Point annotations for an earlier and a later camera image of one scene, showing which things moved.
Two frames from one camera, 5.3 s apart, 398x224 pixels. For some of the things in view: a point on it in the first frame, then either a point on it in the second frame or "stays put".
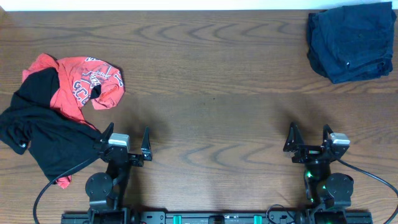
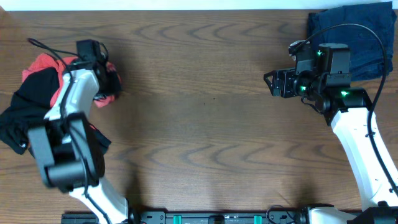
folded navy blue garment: (352, 43) stays put
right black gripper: (309, 153) → (286, 76)
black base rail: (275, 216) stays put
